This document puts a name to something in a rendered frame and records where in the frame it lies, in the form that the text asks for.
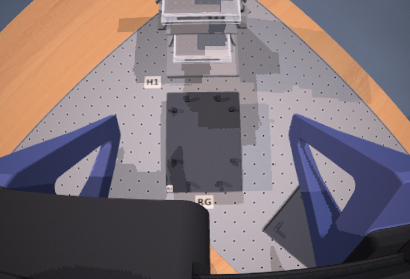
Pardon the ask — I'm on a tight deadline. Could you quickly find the grey perforated base plate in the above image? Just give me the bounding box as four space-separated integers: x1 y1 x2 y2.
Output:
10 0 410 273

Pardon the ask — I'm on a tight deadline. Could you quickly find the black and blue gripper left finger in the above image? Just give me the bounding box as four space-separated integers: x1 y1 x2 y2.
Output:
0 115 121 197

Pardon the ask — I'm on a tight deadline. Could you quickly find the translucent white rectangular plate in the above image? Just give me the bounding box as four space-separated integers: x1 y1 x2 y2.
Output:
173 34 231 64
161 0 241 26

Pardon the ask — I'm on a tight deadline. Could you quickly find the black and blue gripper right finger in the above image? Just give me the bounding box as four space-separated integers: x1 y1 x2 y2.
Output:
289 114 410 267

